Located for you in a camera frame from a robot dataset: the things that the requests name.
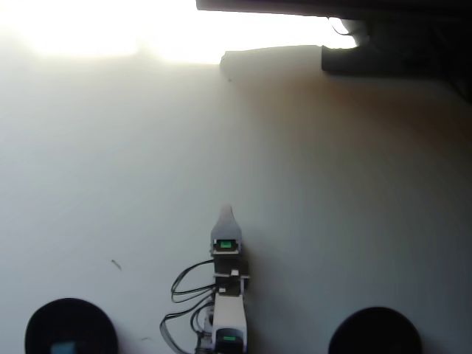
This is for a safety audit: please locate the thin dark cable loop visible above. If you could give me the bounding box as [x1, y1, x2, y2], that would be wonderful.
[328, 17, 355, 37]

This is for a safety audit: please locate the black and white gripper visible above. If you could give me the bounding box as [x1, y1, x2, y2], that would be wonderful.
[209, 204, 251, 296]

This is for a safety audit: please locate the grey flat box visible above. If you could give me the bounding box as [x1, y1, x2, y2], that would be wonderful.
[220, 44, 324, 72]

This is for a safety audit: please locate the black box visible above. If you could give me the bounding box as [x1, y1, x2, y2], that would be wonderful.
[321, 43, 472, 77]

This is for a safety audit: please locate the dark overhead shelf edge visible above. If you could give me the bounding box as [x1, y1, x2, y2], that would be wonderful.
[195, 0, 472, 19]

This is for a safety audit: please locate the black round bowl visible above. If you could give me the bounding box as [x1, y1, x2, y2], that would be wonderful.
[327, 306, 423, 354]
[24, 297, 119, 354]

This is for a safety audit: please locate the black servo cable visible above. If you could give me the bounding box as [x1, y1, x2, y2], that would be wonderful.
[159, 296, 215, 352]
[170, 259, 217, 305]

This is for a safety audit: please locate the blue foam cube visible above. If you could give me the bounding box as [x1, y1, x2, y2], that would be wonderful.
[50, 341, 77, 354]

